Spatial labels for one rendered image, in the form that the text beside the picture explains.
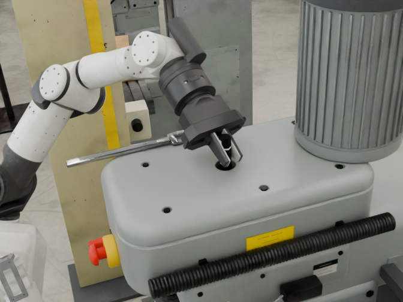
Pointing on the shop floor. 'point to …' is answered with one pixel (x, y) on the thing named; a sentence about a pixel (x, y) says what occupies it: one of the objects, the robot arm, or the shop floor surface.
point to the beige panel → (80, 132)
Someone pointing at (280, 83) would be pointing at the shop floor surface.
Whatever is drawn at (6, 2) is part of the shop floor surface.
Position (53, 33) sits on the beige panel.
